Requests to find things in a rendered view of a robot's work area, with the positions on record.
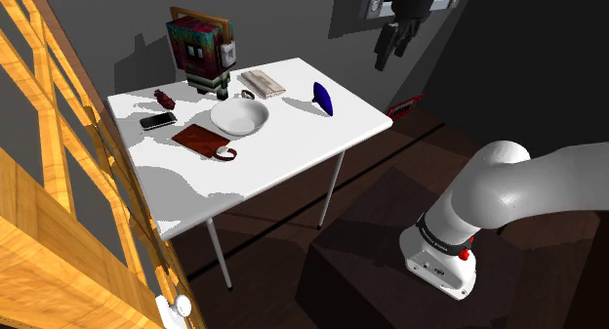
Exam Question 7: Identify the wooden lattice door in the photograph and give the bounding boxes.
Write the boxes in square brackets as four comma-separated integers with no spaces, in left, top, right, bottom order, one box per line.
[0,0,209,329]

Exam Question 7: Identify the wooden picture frame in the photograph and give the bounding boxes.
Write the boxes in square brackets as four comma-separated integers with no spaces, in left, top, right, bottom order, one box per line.
[169,6,235,77]

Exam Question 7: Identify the blocky pixel figure toy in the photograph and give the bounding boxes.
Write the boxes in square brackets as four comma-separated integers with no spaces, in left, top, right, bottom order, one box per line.
[165,15,237,102]

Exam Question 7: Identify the dark red board with handle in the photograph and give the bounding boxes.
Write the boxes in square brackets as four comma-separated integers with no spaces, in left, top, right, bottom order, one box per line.
[171,123,238,162]

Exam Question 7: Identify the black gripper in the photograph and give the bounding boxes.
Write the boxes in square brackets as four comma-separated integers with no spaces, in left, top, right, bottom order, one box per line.
[374,0,433,72]

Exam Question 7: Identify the white table with metal legs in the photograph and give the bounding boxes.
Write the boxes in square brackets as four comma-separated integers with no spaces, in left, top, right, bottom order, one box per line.
[106,57,394,291]

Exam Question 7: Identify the white bowl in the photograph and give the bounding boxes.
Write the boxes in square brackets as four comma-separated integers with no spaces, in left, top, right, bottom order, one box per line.
[210,97,270,138]

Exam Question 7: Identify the small dark red object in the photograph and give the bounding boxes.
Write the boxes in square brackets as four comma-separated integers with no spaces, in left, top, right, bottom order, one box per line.
[153,89,177,111]

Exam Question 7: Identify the black smartphone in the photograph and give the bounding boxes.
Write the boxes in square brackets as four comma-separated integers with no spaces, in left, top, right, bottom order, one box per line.
[140,111,179,132]

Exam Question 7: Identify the blue ocarina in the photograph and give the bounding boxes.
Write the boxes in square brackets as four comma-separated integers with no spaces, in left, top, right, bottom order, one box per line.
[311,81,335,117]

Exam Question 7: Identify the beige folded cloth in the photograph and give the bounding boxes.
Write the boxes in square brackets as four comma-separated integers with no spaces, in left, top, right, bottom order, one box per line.
[239,69,287,100]

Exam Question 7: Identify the dark robot stand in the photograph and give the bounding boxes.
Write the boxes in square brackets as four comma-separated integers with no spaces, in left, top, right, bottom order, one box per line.
[295,166,609,329]

